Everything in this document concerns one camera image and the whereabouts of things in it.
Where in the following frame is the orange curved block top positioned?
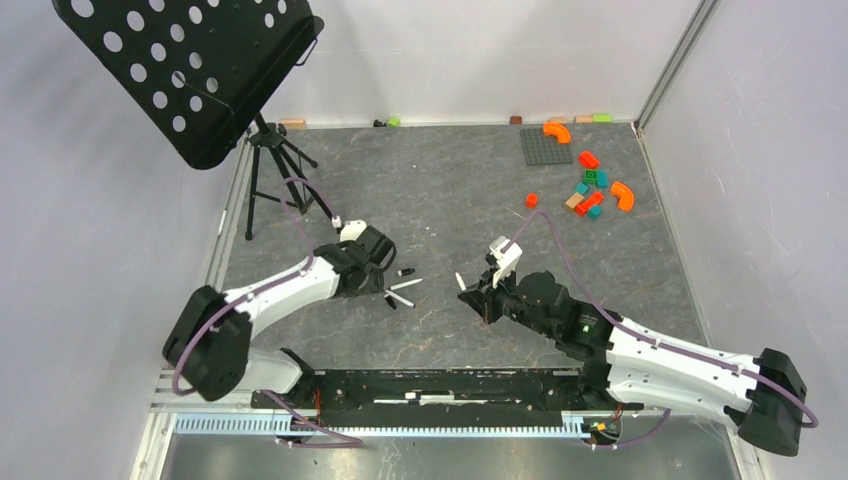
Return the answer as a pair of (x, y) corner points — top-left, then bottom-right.
(542, 122), (572, 145)

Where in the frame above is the green lego brick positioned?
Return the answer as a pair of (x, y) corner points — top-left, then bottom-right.
(582, 169), (598, 185)

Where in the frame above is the red long brick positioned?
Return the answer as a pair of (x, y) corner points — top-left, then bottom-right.
(575, 191), (604, 216)

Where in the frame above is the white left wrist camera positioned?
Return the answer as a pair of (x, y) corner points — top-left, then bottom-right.
(339, 220), (368, 242)

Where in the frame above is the black perforated music stand desk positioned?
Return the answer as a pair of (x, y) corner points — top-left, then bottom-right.
(52, 1), (325, 170)

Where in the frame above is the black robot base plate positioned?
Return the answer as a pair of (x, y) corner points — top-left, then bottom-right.
(251, 368), (643, 429)

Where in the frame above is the orange curved block right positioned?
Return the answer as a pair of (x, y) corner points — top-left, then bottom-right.
(609, 181), (635, 212)

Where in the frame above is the tan wooden block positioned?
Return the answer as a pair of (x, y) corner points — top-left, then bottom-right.
(564, 192), (584, 210)

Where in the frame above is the black tripod stand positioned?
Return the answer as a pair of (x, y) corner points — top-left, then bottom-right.
(244, 113), (342, 241)

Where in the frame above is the wooden block at wall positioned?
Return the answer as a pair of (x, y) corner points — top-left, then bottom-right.
(278, 118), (308, 130)

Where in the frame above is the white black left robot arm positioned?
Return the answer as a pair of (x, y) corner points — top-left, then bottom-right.
(162, 221), (397, 408)

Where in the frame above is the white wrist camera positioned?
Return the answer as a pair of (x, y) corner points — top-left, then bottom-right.
(339, 220), (368, 242)
(489, 236), (523, 288)

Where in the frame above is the white pen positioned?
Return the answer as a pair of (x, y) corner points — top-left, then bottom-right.
(454, 271), (467, 292)
(387, 278), (424, 291)
(384, 290), (417, 309)

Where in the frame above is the grey lego baseplate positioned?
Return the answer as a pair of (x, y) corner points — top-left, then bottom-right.
(520, 128), (574, 166)

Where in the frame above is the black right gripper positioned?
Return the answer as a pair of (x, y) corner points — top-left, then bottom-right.
(459, 262), (556, 339)

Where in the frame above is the teal brick right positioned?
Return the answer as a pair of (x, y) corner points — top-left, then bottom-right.
(596, 170), (610, 189)

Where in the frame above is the orange curved block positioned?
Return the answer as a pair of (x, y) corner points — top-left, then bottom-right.
(609, 181), (635, 212)
(542, 122), (572, 145)

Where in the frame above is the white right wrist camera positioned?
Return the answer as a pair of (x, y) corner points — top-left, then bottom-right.
(489, 236), (523, 288)

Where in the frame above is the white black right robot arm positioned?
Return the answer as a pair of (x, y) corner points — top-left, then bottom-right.
(457, 271), (807, 457)

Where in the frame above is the red brick upper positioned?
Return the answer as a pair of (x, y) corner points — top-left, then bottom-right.
(578, 151), (600, 170)

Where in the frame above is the small red cube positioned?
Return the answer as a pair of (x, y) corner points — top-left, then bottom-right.
(525, 194), (539, 209)

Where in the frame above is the teal brick lower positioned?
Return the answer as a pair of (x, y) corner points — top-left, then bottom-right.
(587, 205), (603, 220)

